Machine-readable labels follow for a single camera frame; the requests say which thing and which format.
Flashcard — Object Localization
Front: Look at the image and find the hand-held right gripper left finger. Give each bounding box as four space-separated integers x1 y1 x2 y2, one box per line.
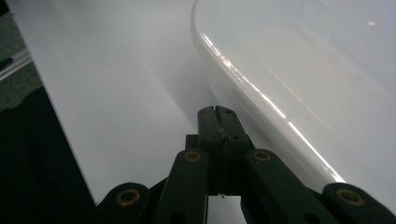
185 105 223 198

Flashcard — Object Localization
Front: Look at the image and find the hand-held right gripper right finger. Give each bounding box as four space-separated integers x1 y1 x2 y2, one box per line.
216 105 255 198

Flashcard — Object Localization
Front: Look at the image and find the white plastic container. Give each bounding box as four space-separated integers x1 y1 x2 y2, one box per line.
191 0 396 217

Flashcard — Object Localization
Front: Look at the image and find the dark cloth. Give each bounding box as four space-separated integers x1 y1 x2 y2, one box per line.
0 86 98 224

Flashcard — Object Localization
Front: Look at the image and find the aluminium rail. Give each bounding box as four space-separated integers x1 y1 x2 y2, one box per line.
0 49 33 82

